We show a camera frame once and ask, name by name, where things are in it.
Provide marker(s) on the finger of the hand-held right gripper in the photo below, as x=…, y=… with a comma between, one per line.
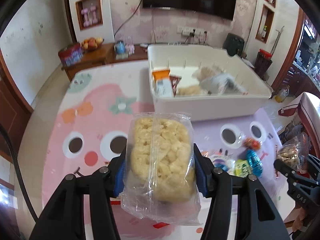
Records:
x=314, y=166
x=285, y=168

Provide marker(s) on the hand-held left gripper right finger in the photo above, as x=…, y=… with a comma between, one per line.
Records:
x=201, y=180

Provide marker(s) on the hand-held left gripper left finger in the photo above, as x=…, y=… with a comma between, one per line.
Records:
x=120, y=178

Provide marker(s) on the clear mixed nut packet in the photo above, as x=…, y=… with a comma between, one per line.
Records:
x=291, y=152

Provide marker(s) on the blueberry cake clear packet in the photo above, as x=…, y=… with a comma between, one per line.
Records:
x=222, y=162

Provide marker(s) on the blue snack packet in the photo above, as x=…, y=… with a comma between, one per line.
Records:
x=253, y=161

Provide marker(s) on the small red orange packet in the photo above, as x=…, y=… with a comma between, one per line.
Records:
x=252, y=143

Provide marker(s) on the green snack packet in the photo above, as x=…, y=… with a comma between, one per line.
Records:
x=242, y=168

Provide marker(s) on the clear rice crisp packet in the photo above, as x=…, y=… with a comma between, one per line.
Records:
x=190, y=90
x=160, y=155

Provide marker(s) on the white plastic storage box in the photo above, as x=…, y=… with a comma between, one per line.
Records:
x=220, y=107

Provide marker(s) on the dark red snack packet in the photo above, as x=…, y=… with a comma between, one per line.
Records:
x=176, y=80

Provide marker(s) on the orange white snack packet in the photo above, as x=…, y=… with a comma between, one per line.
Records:
x=161, y=82

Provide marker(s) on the person's right hand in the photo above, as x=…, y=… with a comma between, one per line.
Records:
x=301, y=220

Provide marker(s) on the cartoon printed tablecloth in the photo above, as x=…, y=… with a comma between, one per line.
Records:
x=82, y=120

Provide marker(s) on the white plastic jug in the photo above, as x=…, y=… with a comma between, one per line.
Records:
x=282, y=95

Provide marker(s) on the dark wooden display cabinet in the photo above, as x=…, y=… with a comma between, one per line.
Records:
x=300, y=67

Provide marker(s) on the dark basket with red lid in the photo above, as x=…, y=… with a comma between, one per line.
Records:
x=263, y=63

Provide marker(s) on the wooden television cabinet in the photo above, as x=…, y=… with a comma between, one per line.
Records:
x=100, y=58

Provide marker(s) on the white mop pole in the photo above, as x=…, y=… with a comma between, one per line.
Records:
x=277, y=40

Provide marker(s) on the brown wooden door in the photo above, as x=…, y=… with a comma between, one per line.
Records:
x=10, y=110

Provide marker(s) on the pink glass ornament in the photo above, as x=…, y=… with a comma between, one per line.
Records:
x=130, y=47

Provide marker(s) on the red round tin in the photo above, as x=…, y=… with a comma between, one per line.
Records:
x=71, y=55

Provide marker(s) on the dark air fryer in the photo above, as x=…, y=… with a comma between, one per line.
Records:
x=233, y=43

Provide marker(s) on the fruit bowl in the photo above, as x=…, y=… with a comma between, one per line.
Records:
x=92, y=43

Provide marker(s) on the pink dumbbell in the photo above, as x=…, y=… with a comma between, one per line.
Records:
x=94, y=13
x=86, y=17

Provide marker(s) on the white wall socket panel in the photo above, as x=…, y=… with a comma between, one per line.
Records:
x=191, y=30

